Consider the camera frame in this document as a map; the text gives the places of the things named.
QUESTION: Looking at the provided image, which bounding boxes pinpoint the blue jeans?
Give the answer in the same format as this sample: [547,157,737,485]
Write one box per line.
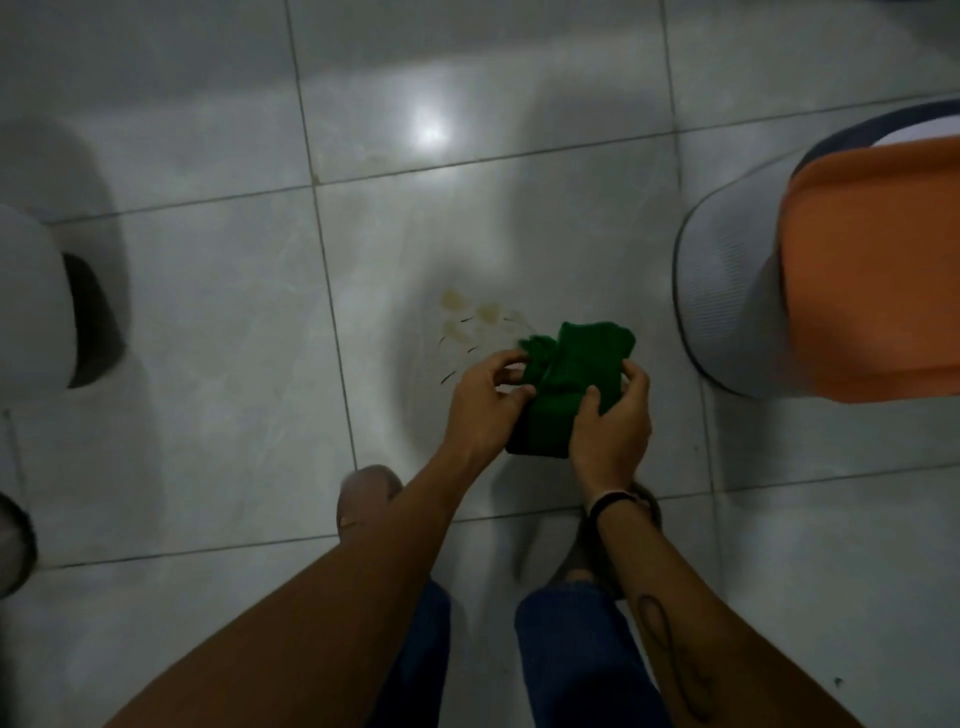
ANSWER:
[366,579,674,728]

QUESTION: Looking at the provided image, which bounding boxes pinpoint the dark rimmed white object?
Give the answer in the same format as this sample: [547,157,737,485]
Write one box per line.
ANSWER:
[0,491,39,601]

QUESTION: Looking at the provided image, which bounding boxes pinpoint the black wristband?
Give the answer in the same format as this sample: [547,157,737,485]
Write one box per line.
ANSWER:
[587,489,636,527]

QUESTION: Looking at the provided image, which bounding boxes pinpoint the person's left forearm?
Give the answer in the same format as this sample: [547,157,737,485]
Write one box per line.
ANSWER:
[105,441,498,728]

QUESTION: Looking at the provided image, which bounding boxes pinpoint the person's right hand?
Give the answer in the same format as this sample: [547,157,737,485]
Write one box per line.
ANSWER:
[567,360,653,498]

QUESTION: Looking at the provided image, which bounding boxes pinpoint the person's left hand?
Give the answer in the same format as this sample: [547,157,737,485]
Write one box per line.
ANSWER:
[442,348,537,471]

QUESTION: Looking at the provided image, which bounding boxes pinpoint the person's left foot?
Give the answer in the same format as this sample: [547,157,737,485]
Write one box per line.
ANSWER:
[336,464,405,558]

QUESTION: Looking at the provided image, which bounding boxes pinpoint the person's right forearm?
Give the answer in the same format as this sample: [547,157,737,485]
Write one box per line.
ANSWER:
[594,495,865,728]

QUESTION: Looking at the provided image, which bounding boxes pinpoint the green cloth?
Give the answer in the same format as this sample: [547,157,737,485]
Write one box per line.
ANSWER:
[504,321,638,459]

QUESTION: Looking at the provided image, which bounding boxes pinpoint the orange plastic chair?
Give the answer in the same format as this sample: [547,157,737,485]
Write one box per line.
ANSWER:
[775,134,960,407]

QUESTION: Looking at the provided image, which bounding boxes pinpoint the white rounded container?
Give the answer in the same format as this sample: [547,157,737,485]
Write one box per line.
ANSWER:
[0,202,130,400]

